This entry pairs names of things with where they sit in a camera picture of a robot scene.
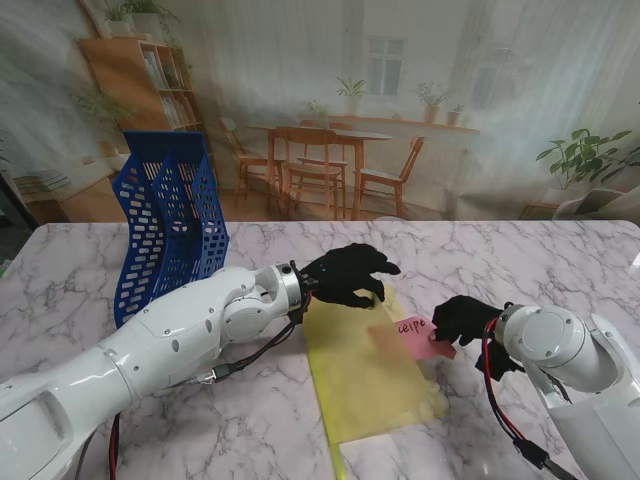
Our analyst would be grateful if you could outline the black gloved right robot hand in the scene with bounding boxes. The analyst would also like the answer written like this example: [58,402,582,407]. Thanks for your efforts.
[430,295,504,347]

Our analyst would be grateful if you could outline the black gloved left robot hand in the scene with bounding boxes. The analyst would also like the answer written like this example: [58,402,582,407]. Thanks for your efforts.
[299,243,402,309]

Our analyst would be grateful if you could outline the pink paper receipt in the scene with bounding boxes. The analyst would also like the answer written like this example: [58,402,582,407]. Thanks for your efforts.
[394,315,457,360]

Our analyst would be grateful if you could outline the yellow-green translucent file folder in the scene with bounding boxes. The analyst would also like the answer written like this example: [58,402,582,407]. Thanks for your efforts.
[304,283,448,445]

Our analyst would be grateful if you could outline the blue perforated plastic file rack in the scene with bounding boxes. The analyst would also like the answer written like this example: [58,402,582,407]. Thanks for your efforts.
[113,130,231,326]

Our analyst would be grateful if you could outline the printed room scene backdrop cloth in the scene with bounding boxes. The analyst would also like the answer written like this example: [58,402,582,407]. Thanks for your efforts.
[0,0,640,224]

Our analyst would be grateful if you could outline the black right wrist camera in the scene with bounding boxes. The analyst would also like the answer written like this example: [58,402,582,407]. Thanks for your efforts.
[477,339,524,384]

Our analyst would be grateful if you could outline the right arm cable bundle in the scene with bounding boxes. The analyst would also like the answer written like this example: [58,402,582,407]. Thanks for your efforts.
[474,319,576,480]

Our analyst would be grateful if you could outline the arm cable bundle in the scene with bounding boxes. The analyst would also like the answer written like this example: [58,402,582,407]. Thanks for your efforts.
[474,319,576,480]
[74,294,311,480]

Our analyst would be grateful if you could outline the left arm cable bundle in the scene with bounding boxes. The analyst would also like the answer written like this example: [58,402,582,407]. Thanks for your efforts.
[74,294,311,480]

